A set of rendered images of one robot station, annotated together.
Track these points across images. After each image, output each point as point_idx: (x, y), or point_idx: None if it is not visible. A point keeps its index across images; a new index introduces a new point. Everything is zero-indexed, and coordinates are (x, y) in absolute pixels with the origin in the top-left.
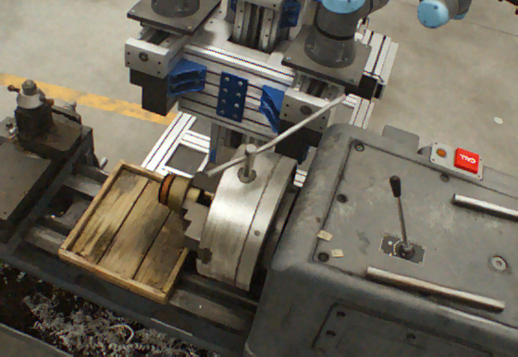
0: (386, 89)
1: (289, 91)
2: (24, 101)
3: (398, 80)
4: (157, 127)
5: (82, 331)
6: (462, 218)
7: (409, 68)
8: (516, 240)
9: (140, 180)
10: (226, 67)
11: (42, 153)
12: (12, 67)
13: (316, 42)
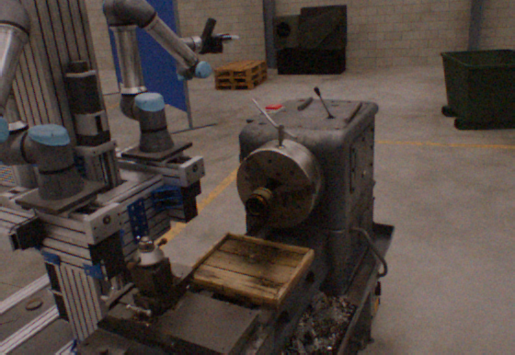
0: (41, 267)
1: (181, 166)
2: (158, 253)
3: (36, 259)
4: None
5: None
6: (310, 109)
7: (28, 251)
8: (321, 103)
9: (202, 268)
10: (128, 200)
11: (178, 296)
12: None
13: (159, 138)
